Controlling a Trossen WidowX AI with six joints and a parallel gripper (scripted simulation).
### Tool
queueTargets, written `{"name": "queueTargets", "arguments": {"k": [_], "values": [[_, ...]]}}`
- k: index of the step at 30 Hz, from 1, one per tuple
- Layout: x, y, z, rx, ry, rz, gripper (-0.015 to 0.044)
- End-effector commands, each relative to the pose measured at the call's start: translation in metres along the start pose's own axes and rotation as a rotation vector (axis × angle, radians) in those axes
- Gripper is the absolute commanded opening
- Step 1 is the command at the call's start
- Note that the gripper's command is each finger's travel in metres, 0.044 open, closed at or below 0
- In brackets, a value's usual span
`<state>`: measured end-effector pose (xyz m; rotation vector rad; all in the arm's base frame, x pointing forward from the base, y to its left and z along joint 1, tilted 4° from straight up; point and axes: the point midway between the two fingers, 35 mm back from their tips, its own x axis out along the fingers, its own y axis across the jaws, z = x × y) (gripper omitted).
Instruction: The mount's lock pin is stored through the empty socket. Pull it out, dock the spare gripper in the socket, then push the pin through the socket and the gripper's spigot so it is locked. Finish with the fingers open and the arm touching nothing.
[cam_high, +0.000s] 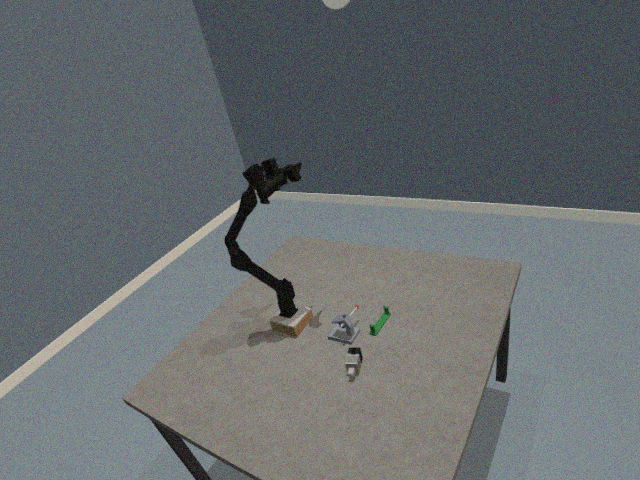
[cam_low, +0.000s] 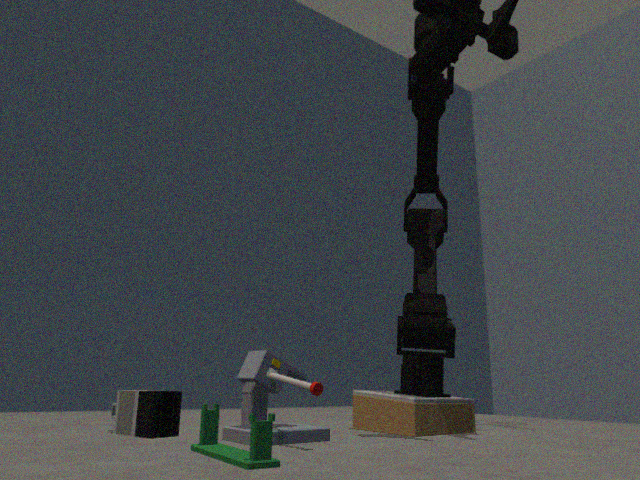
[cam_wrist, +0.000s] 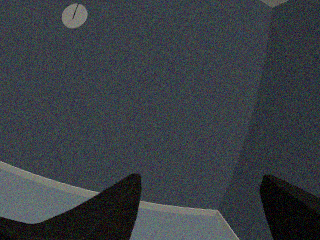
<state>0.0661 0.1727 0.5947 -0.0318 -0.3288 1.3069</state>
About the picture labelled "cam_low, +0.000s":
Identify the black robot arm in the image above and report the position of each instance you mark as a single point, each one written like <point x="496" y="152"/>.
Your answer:
<point x="424" y="323"/>

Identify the grey tapered pin with red cap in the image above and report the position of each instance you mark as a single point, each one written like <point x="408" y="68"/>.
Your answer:
<point x="314" y="388"/>

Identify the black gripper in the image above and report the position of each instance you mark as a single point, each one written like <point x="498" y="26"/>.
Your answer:
<point x="458" y="29"/>

